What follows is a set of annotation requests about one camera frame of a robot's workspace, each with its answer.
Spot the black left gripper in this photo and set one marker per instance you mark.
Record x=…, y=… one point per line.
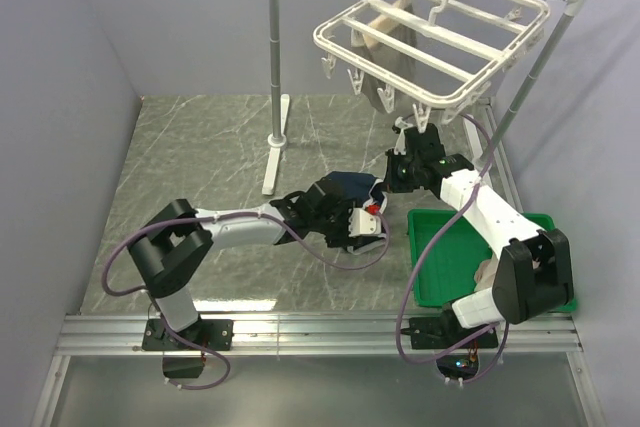
x=342, y=239

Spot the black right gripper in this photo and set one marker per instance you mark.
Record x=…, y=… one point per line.
x=393, y=184

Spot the navy blue underwear white trim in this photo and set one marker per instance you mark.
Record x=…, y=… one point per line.
x=367, y=189

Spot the white clip hanger frame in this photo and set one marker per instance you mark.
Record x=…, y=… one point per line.
x=436, y=81

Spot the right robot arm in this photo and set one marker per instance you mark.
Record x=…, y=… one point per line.
x=457, y=183

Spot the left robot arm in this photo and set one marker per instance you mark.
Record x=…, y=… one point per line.
x=177, y=240

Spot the grey beige hanging underwear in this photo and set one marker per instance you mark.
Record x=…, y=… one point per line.
x=384, y=56

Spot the green plastic tray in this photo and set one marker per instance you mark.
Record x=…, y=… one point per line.
x=450, y=257

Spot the beige cloth in tray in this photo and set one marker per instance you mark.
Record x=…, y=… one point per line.
x=485, y=274

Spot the white drying rack stand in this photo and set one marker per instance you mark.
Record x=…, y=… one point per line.
x=421, y=17

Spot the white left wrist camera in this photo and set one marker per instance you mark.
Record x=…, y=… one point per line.
x=362, y=223

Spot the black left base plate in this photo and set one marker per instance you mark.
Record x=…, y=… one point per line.
x=214, y=334

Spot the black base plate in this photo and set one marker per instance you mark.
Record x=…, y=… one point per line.
x=431, y=333
x=214, y=334

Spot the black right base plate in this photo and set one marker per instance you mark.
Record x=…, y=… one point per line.
x=431, y=333

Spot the aluminium mounting rail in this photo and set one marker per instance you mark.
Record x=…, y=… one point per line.
x=300, y=334

